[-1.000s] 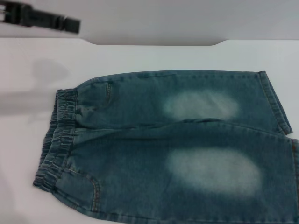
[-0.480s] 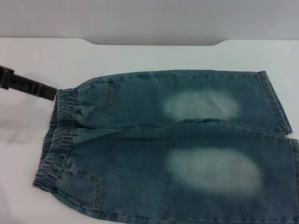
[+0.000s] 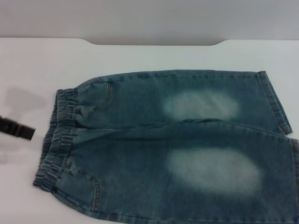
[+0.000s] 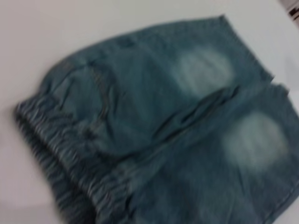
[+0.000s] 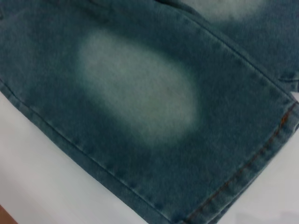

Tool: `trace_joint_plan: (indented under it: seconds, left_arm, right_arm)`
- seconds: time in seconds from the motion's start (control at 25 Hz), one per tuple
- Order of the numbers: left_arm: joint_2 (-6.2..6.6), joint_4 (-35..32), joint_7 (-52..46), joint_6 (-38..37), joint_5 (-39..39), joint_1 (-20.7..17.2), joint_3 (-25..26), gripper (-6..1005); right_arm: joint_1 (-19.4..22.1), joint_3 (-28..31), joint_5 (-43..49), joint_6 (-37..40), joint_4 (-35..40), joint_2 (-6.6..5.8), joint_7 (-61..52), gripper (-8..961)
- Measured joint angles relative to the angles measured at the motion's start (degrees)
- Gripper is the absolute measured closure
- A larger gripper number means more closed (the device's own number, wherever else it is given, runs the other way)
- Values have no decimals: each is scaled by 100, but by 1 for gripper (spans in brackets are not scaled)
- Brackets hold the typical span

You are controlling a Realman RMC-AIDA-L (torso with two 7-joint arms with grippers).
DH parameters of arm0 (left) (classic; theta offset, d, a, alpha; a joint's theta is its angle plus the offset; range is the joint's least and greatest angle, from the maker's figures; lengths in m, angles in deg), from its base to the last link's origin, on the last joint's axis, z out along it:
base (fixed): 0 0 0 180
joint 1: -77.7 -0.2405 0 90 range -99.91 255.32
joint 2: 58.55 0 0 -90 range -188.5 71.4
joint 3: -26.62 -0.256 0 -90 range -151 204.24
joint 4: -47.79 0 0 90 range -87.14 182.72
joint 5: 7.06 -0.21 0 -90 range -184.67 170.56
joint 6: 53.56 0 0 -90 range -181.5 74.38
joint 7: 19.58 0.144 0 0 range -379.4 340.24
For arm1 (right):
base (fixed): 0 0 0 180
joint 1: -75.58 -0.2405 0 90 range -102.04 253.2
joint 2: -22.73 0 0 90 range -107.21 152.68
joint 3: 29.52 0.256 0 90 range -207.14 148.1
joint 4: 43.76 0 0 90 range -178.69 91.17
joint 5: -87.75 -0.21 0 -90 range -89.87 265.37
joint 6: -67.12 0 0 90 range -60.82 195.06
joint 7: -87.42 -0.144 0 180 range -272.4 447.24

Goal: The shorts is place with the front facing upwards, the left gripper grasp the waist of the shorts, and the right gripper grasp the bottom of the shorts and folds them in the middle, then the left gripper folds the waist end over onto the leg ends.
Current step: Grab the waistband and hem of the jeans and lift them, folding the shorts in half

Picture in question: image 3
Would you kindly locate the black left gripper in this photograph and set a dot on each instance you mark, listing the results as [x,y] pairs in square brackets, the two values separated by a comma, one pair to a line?
[8,126]

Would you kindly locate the blue denim shorts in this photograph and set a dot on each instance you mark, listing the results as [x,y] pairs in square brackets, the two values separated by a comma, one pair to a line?
[140,151]

